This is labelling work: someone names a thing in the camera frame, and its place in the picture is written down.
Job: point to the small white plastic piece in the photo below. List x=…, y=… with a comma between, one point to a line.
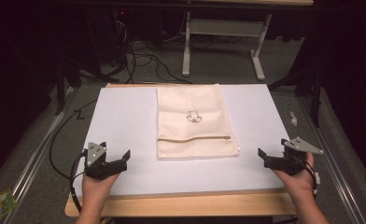
x=293, y=118

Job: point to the cream cloth zipper bag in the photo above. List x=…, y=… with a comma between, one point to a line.
x=195, y=121

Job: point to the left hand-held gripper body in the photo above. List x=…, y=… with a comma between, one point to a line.
x=94, y=155

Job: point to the person's left hand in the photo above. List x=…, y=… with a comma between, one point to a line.
x=97, y=187

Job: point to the aluminium floor rail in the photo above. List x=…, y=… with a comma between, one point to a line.
x=31, y=165
x=330, y=161

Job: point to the person's right hand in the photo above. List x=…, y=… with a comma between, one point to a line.
x=298, y=182

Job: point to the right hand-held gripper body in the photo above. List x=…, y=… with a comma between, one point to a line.
x=296, y=155

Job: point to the white table mat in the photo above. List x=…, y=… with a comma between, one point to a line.
x=131, y=124

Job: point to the black metal stand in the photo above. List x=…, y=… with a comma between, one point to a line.
x=316, y=99
x=61, y=84

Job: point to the white metal desk frame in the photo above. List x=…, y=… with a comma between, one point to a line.
x=224, y=28

